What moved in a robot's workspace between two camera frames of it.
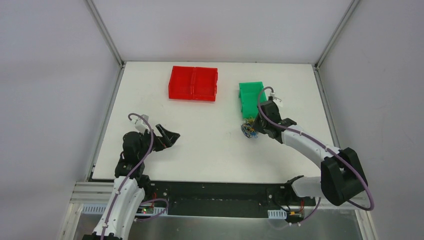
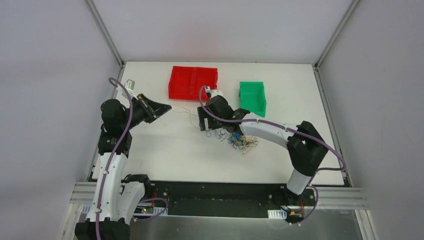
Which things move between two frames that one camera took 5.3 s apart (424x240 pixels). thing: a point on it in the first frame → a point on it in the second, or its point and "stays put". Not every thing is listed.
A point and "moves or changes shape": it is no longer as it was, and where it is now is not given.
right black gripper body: (259, 121) → (205, 114)
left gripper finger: (164, 132) → (155, 110)
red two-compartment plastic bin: (193, 83) stays put
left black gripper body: (160, 138) → (144, 108)
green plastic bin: (249, 93) stays put
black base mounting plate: (224, 199) stays put
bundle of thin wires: (248, 130) moves or changes shape
